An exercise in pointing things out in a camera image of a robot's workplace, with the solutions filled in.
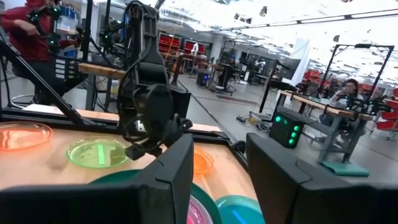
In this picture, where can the magenta plastic plate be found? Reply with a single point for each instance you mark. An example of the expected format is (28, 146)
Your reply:
(197, 214)

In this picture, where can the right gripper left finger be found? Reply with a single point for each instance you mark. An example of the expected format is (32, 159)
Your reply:
(93, 205)

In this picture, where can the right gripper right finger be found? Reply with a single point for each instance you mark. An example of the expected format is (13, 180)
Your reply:
(311, 202)

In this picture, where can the person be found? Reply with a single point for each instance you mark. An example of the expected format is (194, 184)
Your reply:
(346, 95)
(28, 40)

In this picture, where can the green transparent plate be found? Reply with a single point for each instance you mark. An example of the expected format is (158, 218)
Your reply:
(90, 152)

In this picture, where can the large orange transparent plate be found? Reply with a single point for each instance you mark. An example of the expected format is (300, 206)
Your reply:
(21, 135)

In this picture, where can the dark computer monitor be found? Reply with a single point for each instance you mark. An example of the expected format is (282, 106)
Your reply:
(289, 68)

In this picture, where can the black box with green lights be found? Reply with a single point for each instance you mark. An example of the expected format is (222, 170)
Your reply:
(286, 129)

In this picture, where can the black overhead camera frame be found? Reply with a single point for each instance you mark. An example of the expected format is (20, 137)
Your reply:
(357, 46)

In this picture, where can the red storage shelf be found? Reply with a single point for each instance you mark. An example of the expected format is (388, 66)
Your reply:
(169, 43)

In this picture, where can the long wooden table grey legs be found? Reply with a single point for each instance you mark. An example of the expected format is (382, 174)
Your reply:
(317, 104)

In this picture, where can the large dark green plate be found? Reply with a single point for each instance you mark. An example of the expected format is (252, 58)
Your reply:
(118, 177)

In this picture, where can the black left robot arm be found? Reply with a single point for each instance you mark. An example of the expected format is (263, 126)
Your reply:
(146, 68)

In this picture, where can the teal transparent plate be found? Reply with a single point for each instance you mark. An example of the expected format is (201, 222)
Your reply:
(239, 211)

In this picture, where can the wooden workbench with metal legs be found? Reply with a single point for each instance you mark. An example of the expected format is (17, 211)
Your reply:
(99, 71)

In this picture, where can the teal cloth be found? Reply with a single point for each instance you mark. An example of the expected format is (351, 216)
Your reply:
(345, 169)

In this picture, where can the small orange transparent plate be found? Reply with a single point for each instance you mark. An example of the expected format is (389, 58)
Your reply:
(202, 160)

